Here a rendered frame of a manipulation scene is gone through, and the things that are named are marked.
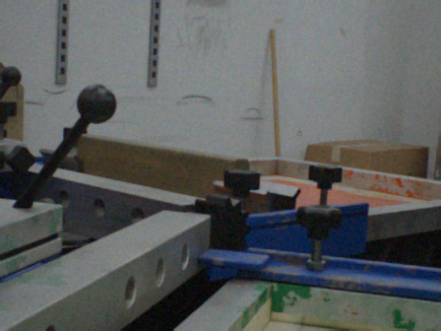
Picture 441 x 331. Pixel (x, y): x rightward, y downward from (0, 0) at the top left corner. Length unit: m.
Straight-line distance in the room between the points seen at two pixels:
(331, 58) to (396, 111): 0.71
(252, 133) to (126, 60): 0.88
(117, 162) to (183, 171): 0.15
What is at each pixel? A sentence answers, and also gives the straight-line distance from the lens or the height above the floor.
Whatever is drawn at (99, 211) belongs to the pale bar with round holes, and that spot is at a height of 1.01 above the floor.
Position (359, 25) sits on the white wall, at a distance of 5.08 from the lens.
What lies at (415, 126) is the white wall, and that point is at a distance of 5.42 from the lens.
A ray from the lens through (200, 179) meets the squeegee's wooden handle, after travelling 1.26.
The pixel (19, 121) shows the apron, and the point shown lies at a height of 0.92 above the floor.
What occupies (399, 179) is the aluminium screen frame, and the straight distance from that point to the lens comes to 1.75.
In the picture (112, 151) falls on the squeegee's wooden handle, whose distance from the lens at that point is 1.41.
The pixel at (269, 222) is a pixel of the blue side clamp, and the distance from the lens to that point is 1.09.
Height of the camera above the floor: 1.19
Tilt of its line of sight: 6 degrees down
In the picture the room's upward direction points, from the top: 3 degrees clockwise
